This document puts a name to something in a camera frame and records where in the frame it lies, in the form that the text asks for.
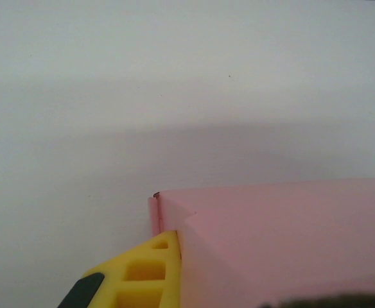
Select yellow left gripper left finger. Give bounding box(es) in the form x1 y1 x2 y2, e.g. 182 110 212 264
57 228 184 308

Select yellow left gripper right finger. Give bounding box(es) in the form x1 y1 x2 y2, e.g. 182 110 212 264
261 290 375 308

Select pink cardboard box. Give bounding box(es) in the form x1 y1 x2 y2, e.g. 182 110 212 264
148 177 375 308

